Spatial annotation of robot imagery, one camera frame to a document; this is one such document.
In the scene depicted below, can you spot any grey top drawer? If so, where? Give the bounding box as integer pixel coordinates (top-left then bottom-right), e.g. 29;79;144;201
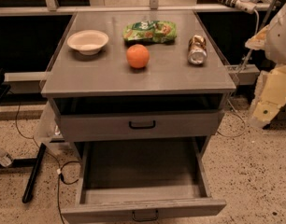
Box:
55;110;224;143

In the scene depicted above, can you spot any orange fruit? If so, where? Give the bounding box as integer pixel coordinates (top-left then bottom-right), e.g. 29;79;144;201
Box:
126;44;150;69

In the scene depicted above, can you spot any grey drawer cabinet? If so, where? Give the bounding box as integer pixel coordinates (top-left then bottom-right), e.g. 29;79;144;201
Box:
42;10;235;149

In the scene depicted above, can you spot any black floor cable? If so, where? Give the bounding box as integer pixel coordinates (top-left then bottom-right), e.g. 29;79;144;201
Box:
13;93;80;224

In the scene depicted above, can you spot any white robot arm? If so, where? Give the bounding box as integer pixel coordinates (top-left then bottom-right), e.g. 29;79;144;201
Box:
245;3;286;128

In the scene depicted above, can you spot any white cable right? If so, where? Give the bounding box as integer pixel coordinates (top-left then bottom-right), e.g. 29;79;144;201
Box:
216;8;261;139

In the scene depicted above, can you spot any clear plastic bottle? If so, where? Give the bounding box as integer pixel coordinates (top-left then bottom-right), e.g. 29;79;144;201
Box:
0;148;13;167

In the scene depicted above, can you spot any grey drawer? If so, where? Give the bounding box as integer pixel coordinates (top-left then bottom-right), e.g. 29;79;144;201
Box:
55;110;224;143
63;138;226;224

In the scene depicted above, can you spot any green chip bag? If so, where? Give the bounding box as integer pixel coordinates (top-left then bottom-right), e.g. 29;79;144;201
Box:
122;21;177;44

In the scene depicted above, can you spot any black metal leg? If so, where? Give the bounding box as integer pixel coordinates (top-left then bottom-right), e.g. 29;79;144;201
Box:
21;143;46;203

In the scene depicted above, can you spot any crushed soda can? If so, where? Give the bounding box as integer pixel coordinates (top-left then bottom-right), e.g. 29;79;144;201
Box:
187;35;207;65

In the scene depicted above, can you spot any white bowl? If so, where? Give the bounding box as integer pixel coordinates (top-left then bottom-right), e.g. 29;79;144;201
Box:
67;30;108;55

